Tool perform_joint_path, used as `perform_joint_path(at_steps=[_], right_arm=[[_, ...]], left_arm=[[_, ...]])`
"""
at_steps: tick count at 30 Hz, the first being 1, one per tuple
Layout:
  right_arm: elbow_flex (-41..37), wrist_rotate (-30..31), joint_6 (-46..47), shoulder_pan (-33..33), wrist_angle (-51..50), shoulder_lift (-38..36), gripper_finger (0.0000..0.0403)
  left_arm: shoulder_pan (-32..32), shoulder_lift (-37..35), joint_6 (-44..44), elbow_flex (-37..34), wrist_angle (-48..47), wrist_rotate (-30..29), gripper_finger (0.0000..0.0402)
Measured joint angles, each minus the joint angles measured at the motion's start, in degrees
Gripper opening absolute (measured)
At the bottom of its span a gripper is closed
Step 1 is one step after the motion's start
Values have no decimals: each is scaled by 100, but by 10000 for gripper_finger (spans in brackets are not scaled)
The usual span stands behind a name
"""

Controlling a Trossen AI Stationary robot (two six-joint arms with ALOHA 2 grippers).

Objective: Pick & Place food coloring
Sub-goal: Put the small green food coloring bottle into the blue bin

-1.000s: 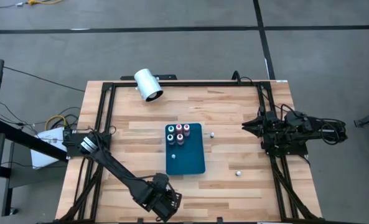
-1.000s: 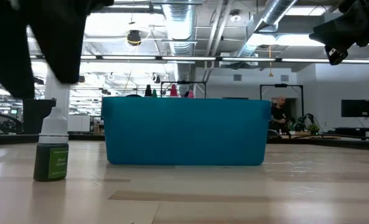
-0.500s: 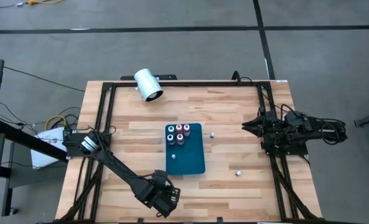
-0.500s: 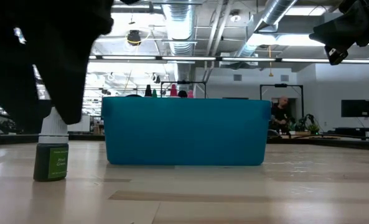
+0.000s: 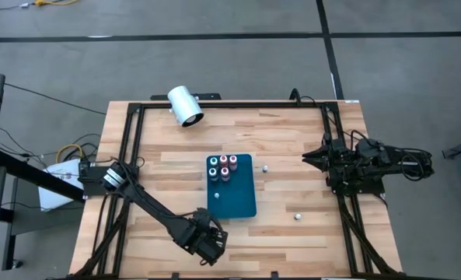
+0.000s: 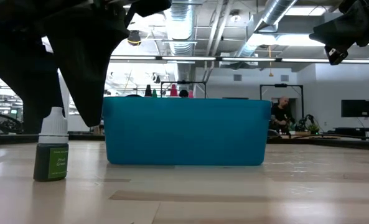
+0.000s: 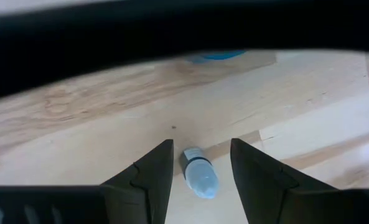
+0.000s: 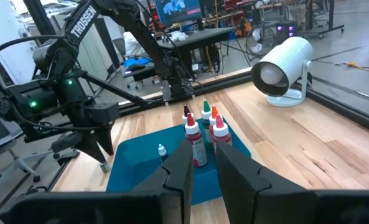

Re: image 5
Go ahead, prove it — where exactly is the yellow floor cable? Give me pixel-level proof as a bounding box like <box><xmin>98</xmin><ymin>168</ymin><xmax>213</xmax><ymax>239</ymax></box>
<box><xmin>34</xmin><ymin>0</ymin><xmax>82</xmax><ymax>7</ymax></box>

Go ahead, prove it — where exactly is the blue plastic bin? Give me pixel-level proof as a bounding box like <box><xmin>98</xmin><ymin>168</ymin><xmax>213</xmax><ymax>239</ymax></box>
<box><xmin>206</xmin><ymin>153</ymin><xmax>257</xmax><ymax>220</ymax></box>

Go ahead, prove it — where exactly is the black desk crossbar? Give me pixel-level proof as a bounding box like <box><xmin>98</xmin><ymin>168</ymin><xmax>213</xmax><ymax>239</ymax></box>
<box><xmin>0</xmin><ymin>149</ymin><xmax>86</xmax><ymax>203</ymax></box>

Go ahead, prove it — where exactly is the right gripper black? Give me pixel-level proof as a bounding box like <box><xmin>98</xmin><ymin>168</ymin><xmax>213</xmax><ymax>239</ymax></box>
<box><xmin>302</xmin><ymin>134</ymin><xmax>350</xmax><ymax>174</ymax></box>

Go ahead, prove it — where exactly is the black desk leg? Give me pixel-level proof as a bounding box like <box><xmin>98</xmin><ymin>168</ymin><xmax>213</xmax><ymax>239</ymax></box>
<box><xmin>1</xmin><ymin>177</ymin><xmax>24</xmax><ymax>271</ymax></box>

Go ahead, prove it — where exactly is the black cable bundle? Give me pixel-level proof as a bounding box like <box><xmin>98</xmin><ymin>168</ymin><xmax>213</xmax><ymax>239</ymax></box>
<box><xmin>0</xmin><ymin>126</ymin><xmax>103</xmax><ymax>164</ymax></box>

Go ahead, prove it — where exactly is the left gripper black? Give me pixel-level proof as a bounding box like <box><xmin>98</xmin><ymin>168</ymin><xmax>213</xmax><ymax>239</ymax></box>
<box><xmin>183</xmin><ymin>208</ymin><xmax>229</xmax><ymax>268</ymax></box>

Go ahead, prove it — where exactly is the black floor cable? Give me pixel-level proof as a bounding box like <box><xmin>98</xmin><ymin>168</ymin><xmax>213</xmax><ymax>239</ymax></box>
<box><xmin>4</xmin><ymin>82</ymin><xmax>107</xmax><ymax>117</ymax></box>

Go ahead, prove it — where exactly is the black lamp mount bar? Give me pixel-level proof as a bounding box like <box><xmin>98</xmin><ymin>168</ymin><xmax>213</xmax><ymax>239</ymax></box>
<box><xmin>150</xmin><ymin>93</ymin><xmax>222</xmax><ymax>101</ymax></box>

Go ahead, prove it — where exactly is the yellow cable loop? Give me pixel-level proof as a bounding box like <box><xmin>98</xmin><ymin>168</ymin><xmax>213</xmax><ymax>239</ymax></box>
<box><xmin>55</xmin><ymin>143</ymin><xmax>84</xmax><ymax>164</ymax></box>

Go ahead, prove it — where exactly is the black aluminium table frame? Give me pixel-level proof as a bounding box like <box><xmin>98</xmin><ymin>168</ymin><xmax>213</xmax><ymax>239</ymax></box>
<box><xmin>65</xmin><ymin>100</ymin><xmax>406</xmax><ymax>280</ymax></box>

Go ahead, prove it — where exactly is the white paper sheet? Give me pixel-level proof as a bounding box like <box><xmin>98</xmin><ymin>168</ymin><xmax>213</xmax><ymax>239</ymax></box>
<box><xmin>38</xmin><ymin>158</ymin><xmax>86</xmax><ymax>213</ymax></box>

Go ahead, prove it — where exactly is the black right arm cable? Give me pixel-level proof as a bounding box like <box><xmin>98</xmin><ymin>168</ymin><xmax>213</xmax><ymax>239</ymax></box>
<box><xmin>289</xmin><ymin>88</ymin><xmax>371</xmax><ymax>147</ymax></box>

